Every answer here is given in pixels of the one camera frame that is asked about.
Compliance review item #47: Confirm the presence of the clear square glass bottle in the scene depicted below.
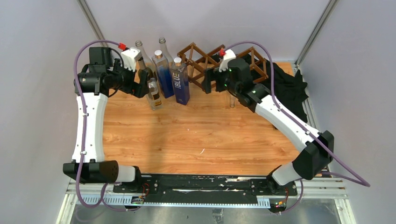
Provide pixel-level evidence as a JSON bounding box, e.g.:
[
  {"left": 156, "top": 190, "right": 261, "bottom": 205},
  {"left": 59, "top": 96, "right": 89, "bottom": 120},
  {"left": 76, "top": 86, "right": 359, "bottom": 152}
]
[{"left": 147, "top": 78, "right": 163, "bottom": 110}]

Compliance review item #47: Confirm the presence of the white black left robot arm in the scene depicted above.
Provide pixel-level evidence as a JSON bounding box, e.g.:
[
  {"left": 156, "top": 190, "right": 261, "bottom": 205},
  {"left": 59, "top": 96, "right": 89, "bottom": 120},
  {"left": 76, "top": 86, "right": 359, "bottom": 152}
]
[{"left": 63, "top": 47, "right": 150, "bottom": 193}]

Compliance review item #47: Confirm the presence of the tall clear glass bottle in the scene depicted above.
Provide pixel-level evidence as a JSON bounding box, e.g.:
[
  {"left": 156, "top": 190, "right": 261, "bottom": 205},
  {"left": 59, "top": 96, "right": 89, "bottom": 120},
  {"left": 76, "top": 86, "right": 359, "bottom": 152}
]
[{"left": 135, "top": 40, "right": 155, "bottom": 72}]

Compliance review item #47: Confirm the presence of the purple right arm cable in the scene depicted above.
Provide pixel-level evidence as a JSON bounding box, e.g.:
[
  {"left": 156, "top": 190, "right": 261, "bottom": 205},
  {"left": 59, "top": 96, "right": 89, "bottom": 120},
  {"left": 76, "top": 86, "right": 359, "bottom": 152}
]
[{"left": 219, "top": 41, "right": 371, "bottom": 215}]

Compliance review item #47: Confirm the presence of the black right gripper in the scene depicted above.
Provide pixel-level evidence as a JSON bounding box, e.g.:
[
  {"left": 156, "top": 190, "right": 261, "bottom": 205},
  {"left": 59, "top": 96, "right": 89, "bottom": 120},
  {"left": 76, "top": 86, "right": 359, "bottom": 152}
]
[{"left": 201, "top": 66, "right": 240, "bottom": 95}]

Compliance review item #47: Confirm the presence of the clear bottle with black label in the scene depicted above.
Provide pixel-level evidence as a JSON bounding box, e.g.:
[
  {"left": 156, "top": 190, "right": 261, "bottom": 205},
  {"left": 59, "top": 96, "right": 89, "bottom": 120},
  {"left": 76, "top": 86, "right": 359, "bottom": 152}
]
[{"left": 158, "top": 37, "right": 174, "bottom": 68}]

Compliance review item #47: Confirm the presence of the small clear glass bottle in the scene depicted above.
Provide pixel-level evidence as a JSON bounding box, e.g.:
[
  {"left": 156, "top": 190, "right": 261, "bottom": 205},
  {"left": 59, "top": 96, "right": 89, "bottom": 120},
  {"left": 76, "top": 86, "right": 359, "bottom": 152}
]
[{"left": 229, "top": 94, "right": 236, "bottom": 108}]

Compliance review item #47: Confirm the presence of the brown wooden wine rack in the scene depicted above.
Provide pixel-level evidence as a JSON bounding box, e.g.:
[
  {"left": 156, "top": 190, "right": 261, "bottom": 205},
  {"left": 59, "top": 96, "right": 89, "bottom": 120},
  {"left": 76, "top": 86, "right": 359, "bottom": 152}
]
[{"left": 177, "top": 43, "right": 269, "bottom": 89}]

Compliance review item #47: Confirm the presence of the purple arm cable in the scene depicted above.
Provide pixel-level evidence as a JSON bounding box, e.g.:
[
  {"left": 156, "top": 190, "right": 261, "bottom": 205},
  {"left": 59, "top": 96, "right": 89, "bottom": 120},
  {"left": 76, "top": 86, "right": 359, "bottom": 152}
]
[
  {"left": 73, "top": 40, "right": 127, "bottom": 213},
  {"left": 219, "top": 41, "right": 371, "bottom": 215}
]

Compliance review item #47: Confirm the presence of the clear bottle with blue label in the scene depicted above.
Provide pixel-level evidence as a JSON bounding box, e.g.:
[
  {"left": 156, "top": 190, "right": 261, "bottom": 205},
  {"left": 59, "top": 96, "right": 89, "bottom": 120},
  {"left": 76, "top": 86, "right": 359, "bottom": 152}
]
[{"left": 170, "top": 57, "right": 190, "bottom": 105}]

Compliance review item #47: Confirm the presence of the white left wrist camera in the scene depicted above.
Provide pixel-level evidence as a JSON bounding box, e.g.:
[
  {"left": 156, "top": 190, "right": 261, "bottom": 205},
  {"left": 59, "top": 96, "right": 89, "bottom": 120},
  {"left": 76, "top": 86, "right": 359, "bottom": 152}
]
[{"left": 121, "top": 48, "right": 142, "bottom": 72}]

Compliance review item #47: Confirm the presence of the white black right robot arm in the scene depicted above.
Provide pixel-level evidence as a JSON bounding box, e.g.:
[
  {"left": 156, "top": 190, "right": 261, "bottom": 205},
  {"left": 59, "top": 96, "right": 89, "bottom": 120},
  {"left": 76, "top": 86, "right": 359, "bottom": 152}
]
[{"left": 202, "top": 58, "right": 334, "bottom": 195}]

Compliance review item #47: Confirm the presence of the black cloth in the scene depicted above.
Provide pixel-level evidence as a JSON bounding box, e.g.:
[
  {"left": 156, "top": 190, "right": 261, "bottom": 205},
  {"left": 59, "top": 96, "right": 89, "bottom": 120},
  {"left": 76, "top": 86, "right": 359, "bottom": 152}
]
[{"left": 242, "top": 53, "right": 308, "bottom": 123}]

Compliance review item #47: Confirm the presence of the dark green wine bottle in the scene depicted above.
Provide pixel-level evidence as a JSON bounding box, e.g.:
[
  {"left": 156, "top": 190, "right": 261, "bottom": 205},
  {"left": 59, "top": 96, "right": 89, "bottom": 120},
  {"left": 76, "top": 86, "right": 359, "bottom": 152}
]
[{"left": 138, "top": 57, "right": 157, "bottom": 82}]

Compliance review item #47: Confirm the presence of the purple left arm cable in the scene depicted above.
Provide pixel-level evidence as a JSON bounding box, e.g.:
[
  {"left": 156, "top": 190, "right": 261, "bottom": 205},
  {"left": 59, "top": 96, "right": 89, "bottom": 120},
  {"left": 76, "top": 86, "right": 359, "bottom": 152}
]
[{"left": 73, "top": 40, "right": 127, "bottom": 213}]

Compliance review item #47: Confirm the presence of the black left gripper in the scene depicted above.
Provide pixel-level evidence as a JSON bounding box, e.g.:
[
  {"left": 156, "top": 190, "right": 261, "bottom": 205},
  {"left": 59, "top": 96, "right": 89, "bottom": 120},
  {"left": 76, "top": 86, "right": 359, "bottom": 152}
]
[{"left": 106, "top": 59, "right": 149, "bottom": 98}]

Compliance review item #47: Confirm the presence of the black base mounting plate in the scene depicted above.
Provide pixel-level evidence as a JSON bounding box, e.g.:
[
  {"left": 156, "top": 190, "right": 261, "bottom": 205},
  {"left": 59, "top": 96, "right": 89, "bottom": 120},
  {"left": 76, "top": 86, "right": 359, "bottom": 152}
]
[{"left": 113, "top": 174, "right": 297, "bottom": 205}]

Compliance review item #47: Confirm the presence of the blue labelled clear bottle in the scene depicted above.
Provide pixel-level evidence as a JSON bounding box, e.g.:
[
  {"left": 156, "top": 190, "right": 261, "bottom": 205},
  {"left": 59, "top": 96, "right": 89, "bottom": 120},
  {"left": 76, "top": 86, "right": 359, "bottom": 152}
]
[{"left": 152, "top": 50, "right": 174, "bottom": 98}]

